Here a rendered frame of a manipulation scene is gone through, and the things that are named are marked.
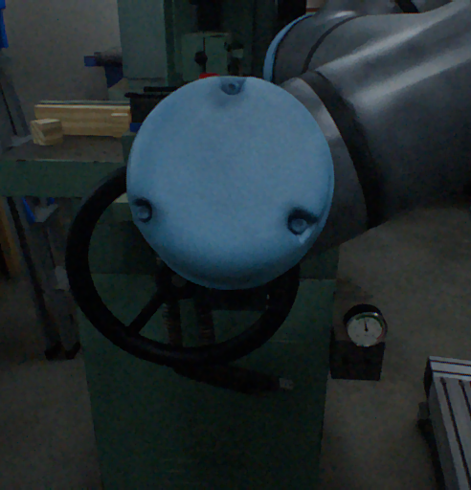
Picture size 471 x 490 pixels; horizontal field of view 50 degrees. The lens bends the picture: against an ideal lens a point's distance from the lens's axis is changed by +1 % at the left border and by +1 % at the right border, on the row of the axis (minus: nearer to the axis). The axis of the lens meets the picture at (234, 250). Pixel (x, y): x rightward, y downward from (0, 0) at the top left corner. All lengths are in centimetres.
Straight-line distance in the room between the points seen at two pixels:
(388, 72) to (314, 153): 5
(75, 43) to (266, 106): 317
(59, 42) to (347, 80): 318
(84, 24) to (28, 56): 39
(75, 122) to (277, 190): 82
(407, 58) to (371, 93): 2
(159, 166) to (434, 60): 11
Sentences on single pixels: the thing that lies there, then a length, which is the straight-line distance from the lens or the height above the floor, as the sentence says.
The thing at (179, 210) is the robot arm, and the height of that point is 103.
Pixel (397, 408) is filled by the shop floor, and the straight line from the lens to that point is 170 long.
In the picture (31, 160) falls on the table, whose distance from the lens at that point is 82.
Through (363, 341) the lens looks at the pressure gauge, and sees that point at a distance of 81.
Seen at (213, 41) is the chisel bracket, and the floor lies 106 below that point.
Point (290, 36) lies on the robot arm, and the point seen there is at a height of 108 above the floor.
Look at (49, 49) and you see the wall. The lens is 337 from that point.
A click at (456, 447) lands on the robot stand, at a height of 23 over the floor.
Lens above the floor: 109
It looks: 25 degrees down
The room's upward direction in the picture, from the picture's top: straight up
